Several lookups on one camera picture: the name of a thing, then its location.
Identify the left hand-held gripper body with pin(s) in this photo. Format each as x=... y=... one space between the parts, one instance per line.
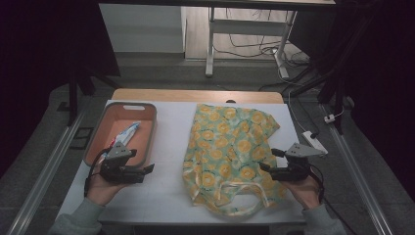
x=119 y=169

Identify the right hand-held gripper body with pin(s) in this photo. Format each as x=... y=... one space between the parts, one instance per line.
x=295 y=166

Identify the white blue toothpaste tube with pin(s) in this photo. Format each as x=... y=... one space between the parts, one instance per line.
x=129 y=132

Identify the orange plastic basket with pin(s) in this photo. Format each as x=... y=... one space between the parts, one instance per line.
x=145 y=130

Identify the green yellow floral cloth bag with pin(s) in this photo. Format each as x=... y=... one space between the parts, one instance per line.
x=228 y=147

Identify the person's left hand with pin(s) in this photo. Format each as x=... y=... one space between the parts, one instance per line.
x=101 y=189

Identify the person's right hand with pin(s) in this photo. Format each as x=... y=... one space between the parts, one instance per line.
x=305 y=192

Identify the white table mat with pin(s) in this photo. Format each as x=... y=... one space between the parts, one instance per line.
x=169 y=163

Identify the white power strip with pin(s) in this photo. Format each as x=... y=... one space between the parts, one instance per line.
x=314 y=142

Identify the black floor plate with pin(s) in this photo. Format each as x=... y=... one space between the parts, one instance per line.
x=82 y=138

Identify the white plug adapter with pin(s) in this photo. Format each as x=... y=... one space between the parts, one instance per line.
x=329 y=118

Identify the small dark knob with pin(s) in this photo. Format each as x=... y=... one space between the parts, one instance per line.
x=230 y=101

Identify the black stand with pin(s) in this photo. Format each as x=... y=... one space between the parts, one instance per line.
x=336 y=84
x=73 y=98

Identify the wooden table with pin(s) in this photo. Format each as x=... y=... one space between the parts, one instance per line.
x=195 y=95

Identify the white cabinet panel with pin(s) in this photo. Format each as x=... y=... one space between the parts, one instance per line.
x=140 y=29

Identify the aluminium rail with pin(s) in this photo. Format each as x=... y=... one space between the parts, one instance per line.
x=359 y=176
x=45 y=173

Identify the white desk frame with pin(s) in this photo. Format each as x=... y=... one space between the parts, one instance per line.
x=244 y=27

